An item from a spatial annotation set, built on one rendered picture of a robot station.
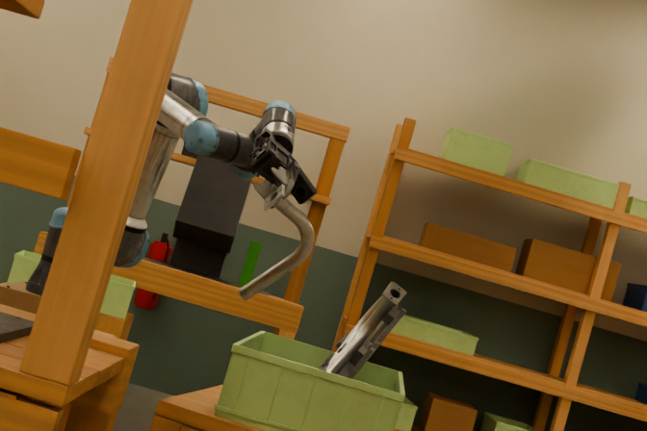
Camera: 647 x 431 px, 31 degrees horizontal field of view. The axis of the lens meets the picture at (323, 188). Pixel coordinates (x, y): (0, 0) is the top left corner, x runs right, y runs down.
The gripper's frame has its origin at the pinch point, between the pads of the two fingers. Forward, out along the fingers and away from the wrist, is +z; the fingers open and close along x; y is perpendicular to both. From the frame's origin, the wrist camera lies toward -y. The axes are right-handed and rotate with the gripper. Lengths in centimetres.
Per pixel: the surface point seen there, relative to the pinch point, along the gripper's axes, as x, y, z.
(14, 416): -35, 26, 57
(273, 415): -41, -38, 6
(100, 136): 2, 44, 29
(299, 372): -30.9, -36.1, 0.5
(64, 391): -26, 23, 55
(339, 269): -238, -260, -440
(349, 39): -142, -173, -533
